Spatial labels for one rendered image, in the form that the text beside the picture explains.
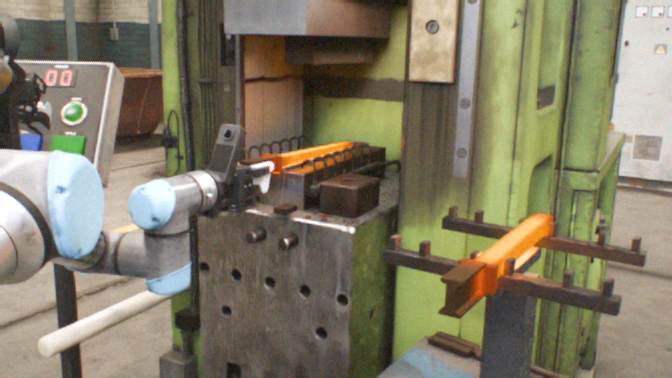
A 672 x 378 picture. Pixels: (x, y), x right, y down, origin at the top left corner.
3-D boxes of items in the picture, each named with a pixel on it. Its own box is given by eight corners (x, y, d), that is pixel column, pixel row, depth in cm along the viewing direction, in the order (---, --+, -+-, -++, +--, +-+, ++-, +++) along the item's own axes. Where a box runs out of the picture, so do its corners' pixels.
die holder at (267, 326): (346, 437, 131) (353, 228, 121) (201, 387, 148) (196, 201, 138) (437, 332, 179) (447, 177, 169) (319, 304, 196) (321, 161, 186)
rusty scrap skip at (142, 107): (114, 152, 708) (110, 74, 689) (14, 136, 806) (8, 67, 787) (191, 139, 808) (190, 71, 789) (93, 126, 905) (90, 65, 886)
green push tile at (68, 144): (79, 168, 139) (85, 136, 141) (46, 167, 139) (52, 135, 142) (82, 170, 141) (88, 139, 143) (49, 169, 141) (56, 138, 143)
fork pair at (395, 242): (424, 257, 88) (425, 244, 88) (388, 250, 91) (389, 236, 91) (483, 221, 107) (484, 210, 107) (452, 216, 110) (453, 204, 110)
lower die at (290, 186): (303, 210, 133) (304, 170, 131) (226, 197, 142) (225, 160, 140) (384, 176, 169) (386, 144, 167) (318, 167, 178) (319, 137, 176)
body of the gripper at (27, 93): (50, 85, 125) (19, 55, 113) (42, 126, 122) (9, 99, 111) (12, 84, 125) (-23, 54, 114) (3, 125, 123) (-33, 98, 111)
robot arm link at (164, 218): (124, 232, 105) (122, 181, 103) (170, 217, 114) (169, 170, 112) (160, 240, 101) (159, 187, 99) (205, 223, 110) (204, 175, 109)
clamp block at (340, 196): (355, 219, 127) (356, 187, 126) (318, 213, 131) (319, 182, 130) (380, 206, 137) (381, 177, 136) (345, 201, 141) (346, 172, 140)
